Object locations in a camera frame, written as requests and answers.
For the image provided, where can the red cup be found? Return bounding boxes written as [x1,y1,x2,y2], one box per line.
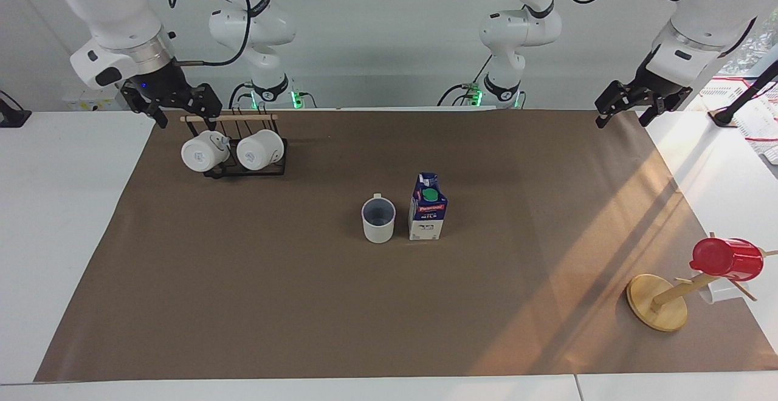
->
[689,237,765,283]

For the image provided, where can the white plastic basket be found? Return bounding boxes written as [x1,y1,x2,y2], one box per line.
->
[698,78,778,166]

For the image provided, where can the wooden mug tree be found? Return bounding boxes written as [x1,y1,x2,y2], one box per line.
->
[626,231,778,333]

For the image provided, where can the black stand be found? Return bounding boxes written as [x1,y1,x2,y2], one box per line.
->
[0,90,33,129]
[707,60,778,128]

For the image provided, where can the white cup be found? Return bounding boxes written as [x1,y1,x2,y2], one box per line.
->
[697,278,741,305]

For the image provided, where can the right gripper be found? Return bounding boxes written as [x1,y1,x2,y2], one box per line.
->
[120,61,223,132]

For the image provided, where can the black wire mug rack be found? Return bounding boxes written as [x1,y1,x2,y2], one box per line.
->
[180,105,288,179]

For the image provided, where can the blue and white milk carton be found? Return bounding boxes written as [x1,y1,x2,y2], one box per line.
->
[407,172,449,242]

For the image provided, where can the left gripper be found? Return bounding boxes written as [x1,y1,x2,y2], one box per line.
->
[594,49,694,129]

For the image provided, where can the white power strip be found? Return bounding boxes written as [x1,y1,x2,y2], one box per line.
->
[63,87,132,112]

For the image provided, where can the white mug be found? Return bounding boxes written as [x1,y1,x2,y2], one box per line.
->
[235,129,286,171]
[361,193,397,244]
[181,131,232,173]

